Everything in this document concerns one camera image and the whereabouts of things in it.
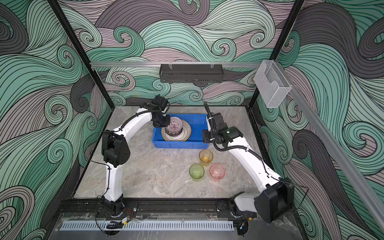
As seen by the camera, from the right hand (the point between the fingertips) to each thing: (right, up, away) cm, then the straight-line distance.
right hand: (208, 134), depth 80 cm
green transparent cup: (-6, -22, +6) cm, 24 cm away
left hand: (-24, +6, +14) cm, 28 cm away
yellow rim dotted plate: (-14, -3, +18) cm, 23 cm away
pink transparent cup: (+6, -22, +5) cm, 24 cm away
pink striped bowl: (-19, +3, +15) cm, 25 cm away
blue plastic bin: (-4, +5, +30) cm, 31 cm away
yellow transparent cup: (0, -15, +10) cm, 18 cm away
